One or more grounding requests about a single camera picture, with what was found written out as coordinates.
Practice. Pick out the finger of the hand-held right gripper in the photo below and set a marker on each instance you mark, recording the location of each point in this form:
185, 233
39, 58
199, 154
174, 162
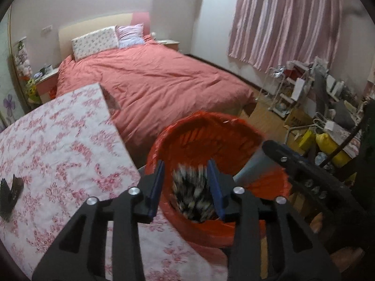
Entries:
277, 153

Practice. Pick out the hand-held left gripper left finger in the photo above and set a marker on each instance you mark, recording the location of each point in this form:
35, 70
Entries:
156, 187

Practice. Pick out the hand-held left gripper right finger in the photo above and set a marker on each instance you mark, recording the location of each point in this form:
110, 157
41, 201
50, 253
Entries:
215, 187

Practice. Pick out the black white patterned cloth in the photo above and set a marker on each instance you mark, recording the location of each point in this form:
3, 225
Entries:
190, 193

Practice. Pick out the bin with orange bag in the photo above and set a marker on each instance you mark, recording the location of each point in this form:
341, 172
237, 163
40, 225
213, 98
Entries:
205, 140

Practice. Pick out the small dark object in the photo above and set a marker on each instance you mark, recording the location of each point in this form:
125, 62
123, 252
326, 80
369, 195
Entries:
11, 196

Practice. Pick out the cardboard box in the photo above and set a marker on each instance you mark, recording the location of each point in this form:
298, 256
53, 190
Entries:
298, 118

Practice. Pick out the yellow jug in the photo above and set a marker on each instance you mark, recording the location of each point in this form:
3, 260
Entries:
329, 147

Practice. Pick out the grey cushion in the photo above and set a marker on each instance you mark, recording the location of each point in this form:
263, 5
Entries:
342, 114

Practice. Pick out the dark flat panel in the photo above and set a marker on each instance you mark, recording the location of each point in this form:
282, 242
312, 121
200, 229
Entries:
322, 90

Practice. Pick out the floral tablecloth table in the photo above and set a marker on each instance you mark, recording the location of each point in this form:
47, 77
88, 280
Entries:
58, 152

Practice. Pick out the bed with pink duvet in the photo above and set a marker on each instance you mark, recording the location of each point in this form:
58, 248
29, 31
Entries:
161, 82

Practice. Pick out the pink striped curtain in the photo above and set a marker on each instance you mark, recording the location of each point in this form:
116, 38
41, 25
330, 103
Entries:
287, 20

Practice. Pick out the wooden nightstand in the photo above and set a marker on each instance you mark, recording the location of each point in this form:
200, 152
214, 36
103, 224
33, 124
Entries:
167, 44

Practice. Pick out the pink white nightstand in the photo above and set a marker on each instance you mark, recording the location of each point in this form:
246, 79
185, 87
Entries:
47, 85

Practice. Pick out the pink satin pillow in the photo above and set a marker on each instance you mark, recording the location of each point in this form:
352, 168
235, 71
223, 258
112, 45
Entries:
130, 35

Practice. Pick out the yellow green toy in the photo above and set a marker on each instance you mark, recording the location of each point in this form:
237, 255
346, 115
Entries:
32, 90

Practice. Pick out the floral white pillow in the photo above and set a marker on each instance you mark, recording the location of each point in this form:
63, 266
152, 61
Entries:
93, 42

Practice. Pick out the wardrobe with purple flowers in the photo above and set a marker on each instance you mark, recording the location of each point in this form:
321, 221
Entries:
7, 102

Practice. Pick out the cream and pink headboard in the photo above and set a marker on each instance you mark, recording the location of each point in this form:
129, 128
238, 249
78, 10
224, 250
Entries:
88, 25

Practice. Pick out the stack of plush toys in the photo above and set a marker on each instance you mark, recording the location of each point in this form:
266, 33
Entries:
23, 61

